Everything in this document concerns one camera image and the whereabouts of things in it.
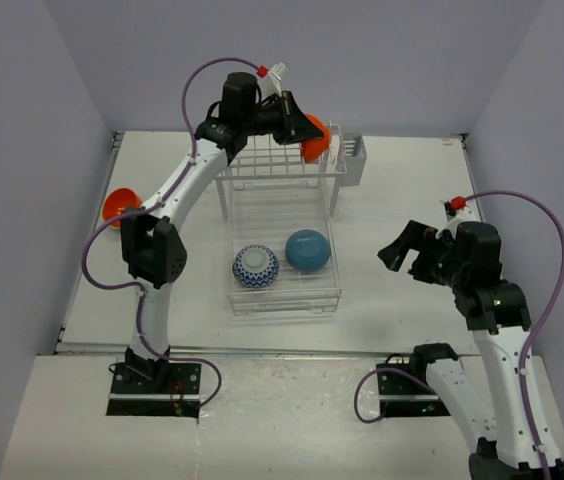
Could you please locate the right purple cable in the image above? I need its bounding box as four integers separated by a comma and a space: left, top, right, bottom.
352, 189, 564, 480

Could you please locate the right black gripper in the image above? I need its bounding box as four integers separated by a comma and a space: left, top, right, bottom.
378, 219, 468, 288

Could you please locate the teal bowl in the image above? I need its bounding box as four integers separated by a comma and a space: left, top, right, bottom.
285, 229, 331, 273

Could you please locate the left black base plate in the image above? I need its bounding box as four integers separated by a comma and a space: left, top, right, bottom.
106, 362, 202, 419

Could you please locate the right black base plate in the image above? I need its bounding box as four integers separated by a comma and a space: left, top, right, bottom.
376, 372, 450, 419

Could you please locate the orange bowl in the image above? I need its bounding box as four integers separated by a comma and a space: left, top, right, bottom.
101, 187, 142, 222
300, 114, 331, 164

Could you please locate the grey cutlery holder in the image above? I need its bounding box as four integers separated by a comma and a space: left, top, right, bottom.
342, 132, 367, 187

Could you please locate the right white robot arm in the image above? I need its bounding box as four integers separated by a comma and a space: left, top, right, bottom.
378, 221, 564, 479

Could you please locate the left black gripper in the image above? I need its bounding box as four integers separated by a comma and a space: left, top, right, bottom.
242, 90, 322, 145

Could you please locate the purple cable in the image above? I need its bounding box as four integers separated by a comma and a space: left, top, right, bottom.
81, 56, 223, 407
352, 189, 564, 480

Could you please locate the white wire dish rack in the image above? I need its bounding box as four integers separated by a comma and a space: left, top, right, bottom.
216, 122, 346, 315

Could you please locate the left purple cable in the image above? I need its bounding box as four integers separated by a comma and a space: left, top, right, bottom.
81, 56, 223, 407

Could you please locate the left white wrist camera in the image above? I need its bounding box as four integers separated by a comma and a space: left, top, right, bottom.
257, 62, 288, 99

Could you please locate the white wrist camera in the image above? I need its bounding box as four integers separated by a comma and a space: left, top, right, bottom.
437, 196, 479, 238
257, 62, 288, 99

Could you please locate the blue patterned bowl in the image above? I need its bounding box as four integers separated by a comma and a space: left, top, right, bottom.
232, 244, 280, 289

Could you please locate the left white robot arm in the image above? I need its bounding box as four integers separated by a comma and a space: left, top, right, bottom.
121, 62, 323, 393

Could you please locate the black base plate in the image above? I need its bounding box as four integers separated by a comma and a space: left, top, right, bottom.
106, 362, 202, 419
376, 372, 450, 419

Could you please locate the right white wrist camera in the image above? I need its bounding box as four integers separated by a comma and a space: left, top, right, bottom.
437, 196, 479, 238

